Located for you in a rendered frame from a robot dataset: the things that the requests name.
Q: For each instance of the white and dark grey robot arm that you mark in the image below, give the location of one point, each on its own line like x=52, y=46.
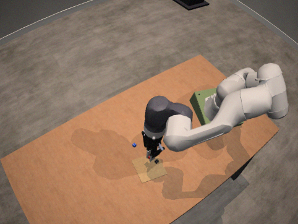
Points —
x=233, y=106

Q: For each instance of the beige square mat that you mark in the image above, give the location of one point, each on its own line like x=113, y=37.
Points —
x=147, y=170

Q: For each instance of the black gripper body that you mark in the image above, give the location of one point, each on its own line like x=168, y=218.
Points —
x=156, y=141

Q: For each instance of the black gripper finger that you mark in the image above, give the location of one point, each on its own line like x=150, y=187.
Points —
x=155, y=152
x=146, y=144

